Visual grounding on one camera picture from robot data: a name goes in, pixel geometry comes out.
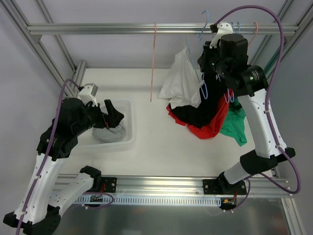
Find grey tank top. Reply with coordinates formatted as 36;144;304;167
92;122;126;143

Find light blue hanger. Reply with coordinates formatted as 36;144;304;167
184;9;209;100

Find white tank top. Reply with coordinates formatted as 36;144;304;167
158;47;201;109

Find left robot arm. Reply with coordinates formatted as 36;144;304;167
3;98;124;235

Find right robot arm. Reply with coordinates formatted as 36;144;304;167
198;33;295;194

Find black tank top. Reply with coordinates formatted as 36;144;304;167
170;73;227;129

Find pink hanger with green top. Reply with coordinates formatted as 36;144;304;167
248;22;259;47

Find green tank top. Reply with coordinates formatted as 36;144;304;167
220;98;247;146

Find red tank top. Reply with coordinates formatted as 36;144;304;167
166;98;229;140

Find white plastic basket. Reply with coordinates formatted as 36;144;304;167
74;98;135;152

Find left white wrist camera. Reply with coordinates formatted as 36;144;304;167
78;83;98;106

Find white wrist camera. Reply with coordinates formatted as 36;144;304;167
209;22;233;49
78;83;98;106

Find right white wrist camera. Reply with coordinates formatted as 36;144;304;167
209;22;233;49

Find aluminium hanging rail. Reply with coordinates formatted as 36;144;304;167
26;23;299;36

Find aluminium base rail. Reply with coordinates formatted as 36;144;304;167
28;174;294;198

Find white slotted cable duct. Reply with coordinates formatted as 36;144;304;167
74;194;222;207

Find aluminium frame right posts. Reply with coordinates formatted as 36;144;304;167
249;0;313;179

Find aluminium frame posts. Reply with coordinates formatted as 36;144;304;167
0;0;87;99
249;0;313;179

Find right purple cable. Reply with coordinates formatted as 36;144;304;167
210;5;302;194

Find aluminium frame left posts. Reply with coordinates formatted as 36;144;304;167
0;0;87;99

